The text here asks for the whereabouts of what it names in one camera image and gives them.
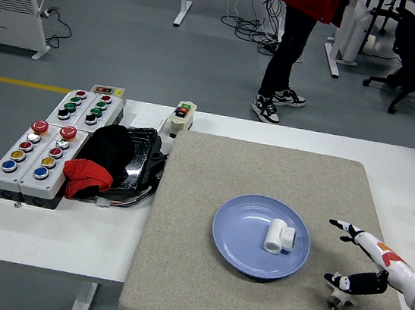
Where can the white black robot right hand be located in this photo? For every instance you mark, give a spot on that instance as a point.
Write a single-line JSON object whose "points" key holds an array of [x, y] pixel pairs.
{"points": [[392, 263]]}

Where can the slim white tee metal thread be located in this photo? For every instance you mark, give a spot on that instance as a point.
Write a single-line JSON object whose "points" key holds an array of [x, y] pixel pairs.
{"points": [[338, 296]]}

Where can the thick white pipe tee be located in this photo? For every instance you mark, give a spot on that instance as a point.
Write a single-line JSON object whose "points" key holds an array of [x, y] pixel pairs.
{"points": [[275, 236]]}

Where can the blue round plate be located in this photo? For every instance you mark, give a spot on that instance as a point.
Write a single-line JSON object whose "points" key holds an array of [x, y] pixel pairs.
{"points": [[239, 235]]}

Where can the black office chair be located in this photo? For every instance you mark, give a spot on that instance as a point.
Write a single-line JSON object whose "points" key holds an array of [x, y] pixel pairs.
{"points": [[413, 48]]}

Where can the person in red jacket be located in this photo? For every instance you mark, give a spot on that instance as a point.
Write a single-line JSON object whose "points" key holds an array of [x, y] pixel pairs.
{"points": [[291, 40]]}

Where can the grey-brown mat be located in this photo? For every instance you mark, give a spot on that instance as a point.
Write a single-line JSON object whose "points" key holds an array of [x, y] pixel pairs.
{"points": [[184, 274]]}

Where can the black plastic tray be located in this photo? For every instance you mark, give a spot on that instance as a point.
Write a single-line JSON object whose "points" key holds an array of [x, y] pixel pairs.
{"points": [[142, 154]]}

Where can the black cloth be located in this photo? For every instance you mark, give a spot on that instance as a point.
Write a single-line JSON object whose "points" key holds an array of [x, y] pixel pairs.
{"points": [[109, 146]]}

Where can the red cloth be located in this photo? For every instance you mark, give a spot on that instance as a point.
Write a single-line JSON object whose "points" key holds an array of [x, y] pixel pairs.
{"points": [[86, 173]]}

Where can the four-button control box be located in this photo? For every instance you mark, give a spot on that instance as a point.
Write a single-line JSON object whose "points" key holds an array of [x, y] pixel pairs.
{"points": [[61, 105], [107, 113]]}

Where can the white table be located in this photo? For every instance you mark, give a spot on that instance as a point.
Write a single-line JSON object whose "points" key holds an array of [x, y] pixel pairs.
{"points": [[47, 241]]}

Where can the small metal screw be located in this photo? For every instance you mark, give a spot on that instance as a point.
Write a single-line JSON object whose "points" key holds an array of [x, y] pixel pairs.
{"points": [[16, 205]]}

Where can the white panel heater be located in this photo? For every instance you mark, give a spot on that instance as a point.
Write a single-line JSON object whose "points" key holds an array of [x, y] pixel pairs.
{"points": [[7, 18]]}

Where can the white desk frame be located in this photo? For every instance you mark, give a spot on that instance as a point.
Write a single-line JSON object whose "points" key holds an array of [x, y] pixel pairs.
{"points": [[331, 56]]}

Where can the cream green-red switch box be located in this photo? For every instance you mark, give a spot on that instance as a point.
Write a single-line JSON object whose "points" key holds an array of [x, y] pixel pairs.
{"points": [[179, 120]]}

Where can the grey flat switch box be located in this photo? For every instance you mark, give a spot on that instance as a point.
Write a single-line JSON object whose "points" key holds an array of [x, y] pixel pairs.
{"points": [[112, 91]]}

